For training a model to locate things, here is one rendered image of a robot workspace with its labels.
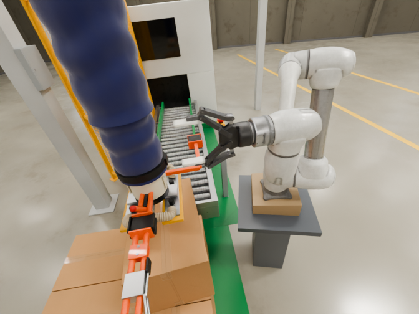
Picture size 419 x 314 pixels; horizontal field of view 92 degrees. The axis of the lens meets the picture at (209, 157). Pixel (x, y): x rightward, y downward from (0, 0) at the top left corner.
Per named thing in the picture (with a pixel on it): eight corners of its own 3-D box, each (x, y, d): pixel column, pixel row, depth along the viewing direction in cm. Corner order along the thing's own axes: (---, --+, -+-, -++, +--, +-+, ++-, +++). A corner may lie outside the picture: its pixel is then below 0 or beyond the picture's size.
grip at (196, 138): (187, 142, 129) (186, 135, 126) (201, 139, 130) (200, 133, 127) (189, 149, 123) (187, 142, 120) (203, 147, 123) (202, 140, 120)
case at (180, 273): (147, 225, 161) (131, 190, 137) (197, 213, 166) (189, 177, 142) (145, 315, 113) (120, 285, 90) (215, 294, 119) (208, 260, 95)
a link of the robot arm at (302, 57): (277, 58, 93) (310, 55, 88) (279, 47, 106) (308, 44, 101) (276, 86, 101) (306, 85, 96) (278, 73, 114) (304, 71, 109)
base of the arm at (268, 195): (285, 174, 147) (285, 169, 143) (292, 199, 130) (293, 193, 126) (259, 176, 150) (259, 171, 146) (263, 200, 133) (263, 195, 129)
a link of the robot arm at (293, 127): (278, 124, 53) (272, 161, 62) (333, 114, 55) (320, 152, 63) (263, 106, 62) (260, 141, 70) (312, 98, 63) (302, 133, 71)
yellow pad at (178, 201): (164, 176, 121) (162, 170, 118) (181, 174, 121) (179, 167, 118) (162, 225, 94) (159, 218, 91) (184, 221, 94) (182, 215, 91)
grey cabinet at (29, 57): (50, 83, 178) (28, 45, 160) (56, 83, 178) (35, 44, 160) (37, 91, 162) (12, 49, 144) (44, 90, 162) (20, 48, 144)
